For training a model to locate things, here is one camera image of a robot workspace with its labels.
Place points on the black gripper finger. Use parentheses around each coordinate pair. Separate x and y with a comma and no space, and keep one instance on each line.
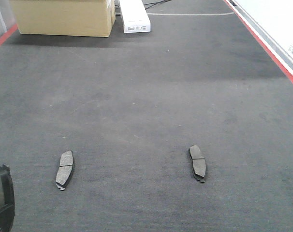
(7,199)

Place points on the brake pad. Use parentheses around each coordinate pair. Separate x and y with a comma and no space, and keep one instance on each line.
(65,170)
(198,163)

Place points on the cardboard box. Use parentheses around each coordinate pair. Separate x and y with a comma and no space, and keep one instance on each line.
(89,18)

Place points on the white long box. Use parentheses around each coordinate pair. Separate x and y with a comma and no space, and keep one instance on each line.
(134,16)

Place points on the red white conveyor side rail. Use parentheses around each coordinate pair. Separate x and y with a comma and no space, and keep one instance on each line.
(271,24)

